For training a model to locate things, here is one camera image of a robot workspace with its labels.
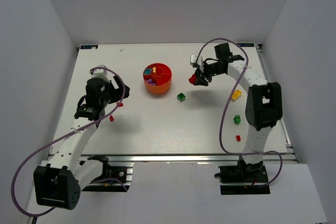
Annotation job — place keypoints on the green lego piece right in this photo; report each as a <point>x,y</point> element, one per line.
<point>237,119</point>

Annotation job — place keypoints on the red rounded lego piece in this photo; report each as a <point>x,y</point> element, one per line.
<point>192,79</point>

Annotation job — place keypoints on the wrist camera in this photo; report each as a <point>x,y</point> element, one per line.
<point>197,62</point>
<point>100,72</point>

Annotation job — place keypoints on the light blue lego brick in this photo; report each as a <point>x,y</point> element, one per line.
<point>147,71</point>

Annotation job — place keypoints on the right corner label sticker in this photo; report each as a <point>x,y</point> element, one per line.
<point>247,44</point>

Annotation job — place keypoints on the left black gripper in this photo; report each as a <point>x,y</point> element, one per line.
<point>115,91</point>

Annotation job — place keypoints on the orange round divided container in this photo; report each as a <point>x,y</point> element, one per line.
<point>163,79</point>

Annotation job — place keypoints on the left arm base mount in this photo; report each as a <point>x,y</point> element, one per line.
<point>116,176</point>

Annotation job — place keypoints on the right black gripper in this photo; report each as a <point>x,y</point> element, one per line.
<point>206,71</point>

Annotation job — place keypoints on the corner label sticker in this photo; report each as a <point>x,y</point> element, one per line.
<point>88,47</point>
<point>247,44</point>

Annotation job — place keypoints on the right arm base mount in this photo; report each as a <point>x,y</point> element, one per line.
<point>243,179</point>

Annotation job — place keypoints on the left corner label sticker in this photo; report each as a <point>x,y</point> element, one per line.
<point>88,47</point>

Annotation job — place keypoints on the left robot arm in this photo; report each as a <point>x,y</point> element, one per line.
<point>60,181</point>

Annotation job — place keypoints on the green square lego brick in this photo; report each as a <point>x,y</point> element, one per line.
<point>181,97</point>

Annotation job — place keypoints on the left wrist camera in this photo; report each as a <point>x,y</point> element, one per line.
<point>100,72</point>

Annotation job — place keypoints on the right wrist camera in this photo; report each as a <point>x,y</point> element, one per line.
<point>197,62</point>

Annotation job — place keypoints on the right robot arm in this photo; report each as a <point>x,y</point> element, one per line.
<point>264,100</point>

